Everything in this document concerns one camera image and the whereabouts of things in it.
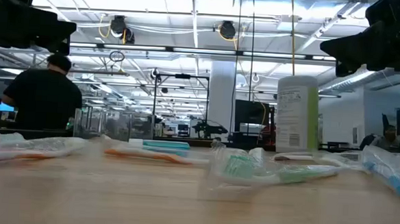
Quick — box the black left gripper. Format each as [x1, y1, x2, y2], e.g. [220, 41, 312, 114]
[0, 0, 79, 57]

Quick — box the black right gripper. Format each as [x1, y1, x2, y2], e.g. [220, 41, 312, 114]
[318, 15, 400, 82]

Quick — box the orange white toothbrush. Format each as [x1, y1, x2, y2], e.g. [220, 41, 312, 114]
[0, 134, 90, 169]
[101, 143, 213, 167]

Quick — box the teal tube with white cap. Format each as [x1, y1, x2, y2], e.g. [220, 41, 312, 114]
[128, 138, 192, 152]

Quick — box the person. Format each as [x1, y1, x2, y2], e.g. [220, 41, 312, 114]
[0, 50, 86, 134]
[369, 123, 400, 151]

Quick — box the white wipes canister green label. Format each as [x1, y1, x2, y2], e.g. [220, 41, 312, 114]
[273, 73, 323, 156]

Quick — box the blue lit monitor screen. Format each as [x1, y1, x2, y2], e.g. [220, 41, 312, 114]
[0, 101, 16, 113]

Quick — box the clear acrylic organizer holder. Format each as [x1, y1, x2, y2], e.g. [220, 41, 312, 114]
[72, 105, 155, 144]

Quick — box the black monitor on stand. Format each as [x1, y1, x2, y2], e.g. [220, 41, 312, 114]
[233, 99, 272, 136]

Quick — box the long ceiling light bar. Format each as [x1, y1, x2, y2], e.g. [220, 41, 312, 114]
[69, 41, 338, 62]

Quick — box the coiled black cable ring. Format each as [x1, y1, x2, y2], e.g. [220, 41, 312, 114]
[108, 49, 126, 63]

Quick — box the yellow hanging cable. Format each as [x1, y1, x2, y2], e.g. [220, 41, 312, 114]
[286, 0, 301, 77]

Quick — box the black ceiling cable reel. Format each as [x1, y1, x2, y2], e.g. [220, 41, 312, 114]
[108, 14, 137, 45]
[218, 20, 238, 40]

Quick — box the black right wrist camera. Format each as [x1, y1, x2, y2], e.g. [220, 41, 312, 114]
[364, 0, 400, 29]

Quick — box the black hanging cable with loop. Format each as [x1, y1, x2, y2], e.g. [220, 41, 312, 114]
[247, 0, 258, 105]

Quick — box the thin black hanging cable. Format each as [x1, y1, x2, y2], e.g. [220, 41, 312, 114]
[230, 0, 244, 135]

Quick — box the black distant station frame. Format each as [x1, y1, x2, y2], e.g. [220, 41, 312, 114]
[150, 72, 212, 140]

